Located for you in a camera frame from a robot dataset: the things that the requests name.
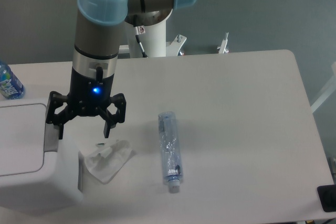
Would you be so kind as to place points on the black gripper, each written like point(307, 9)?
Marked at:
point(86, 97)

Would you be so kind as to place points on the grey trash can push button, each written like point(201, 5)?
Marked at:
point(51, 138)

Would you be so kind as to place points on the white wrapper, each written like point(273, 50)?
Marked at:
point(106, 161)

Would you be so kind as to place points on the white trash can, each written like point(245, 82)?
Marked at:
point(31, 179)

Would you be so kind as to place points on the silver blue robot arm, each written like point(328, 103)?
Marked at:
point(96, 49)

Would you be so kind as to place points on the blue labelled water bottle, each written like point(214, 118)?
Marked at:
point(11, 86)

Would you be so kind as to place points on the empty clear plastic bottle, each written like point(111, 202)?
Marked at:
point(171, 160)

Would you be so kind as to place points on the white stand leg right edge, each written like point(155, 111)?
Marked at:
point(324, 92)

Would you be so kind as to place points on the black device at table edge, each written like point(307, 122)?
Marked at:
point(327, 197)

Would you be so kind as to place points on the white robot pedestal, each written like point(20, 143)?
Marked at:
point(146, 36)

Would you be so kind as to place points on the white frame bracket right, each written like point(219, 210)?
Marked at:
point(223, 48)

